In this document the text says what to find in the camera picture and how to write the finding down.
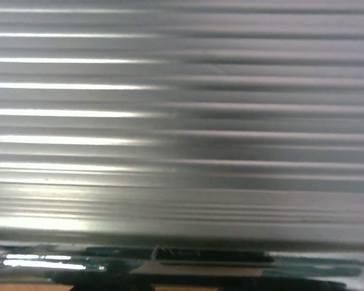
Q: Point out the aluminium poker case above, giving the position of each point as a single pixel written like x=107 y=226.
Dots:
x=168 y=144

